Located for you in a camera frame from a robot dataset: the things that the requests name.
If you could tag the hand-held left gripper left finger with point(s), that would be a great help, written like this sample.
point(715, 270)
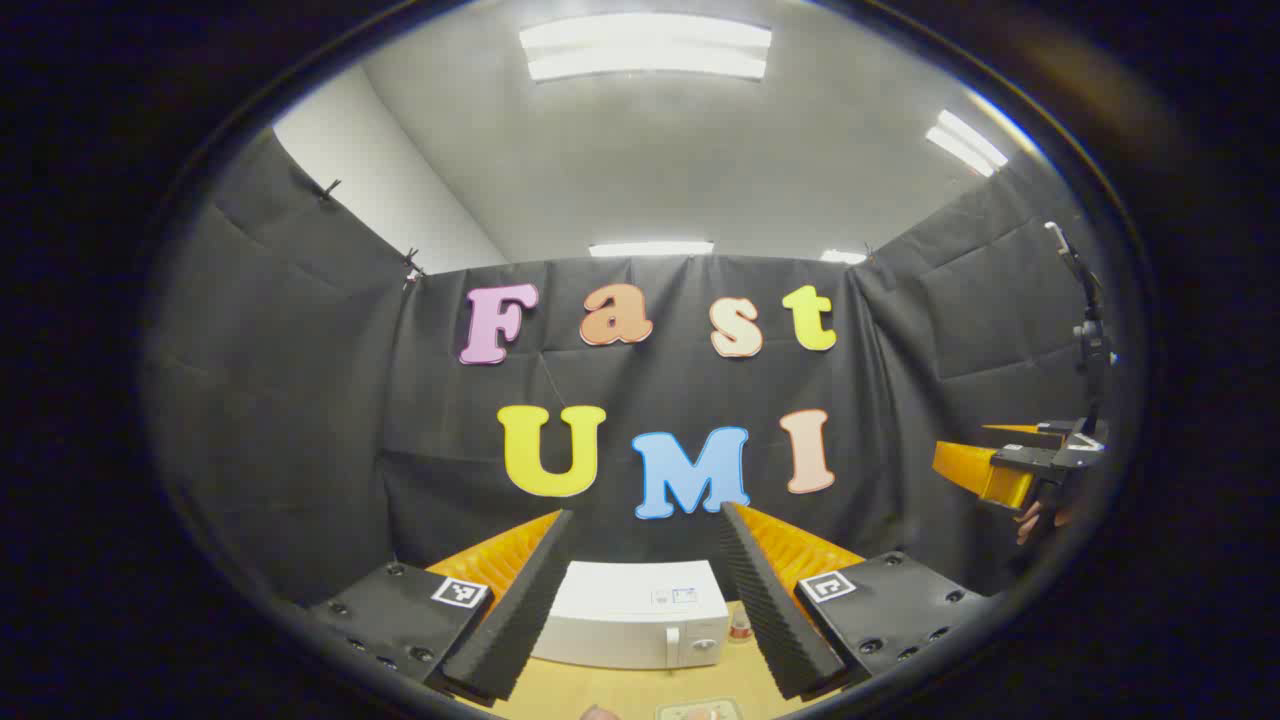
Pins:
point(520, 620)

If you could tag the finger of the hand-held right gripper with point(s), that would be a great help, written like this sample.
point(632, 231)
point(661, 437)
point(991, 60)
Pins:
point(1025, 432)
point(985, 472)

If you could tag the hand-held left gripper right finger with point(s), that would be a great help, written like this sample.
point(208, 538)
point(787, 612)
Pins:
point(775, 620)

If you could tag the white microwave oven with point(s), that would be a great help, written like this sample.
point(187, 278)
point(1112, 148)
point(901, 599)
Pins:
point(630, 615)

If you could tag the square food plate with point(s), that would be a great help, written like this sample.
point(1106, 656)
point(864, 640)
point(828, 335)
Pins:
point(700, 710)

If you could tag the small red-label bottle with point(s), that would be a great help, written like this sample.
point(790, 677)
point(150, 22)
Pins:
point(740, 628)

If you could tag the large ceiling light panel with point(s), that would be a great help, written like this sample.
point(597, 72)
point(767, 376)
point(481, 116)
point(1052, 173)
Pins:
point(645, 47)

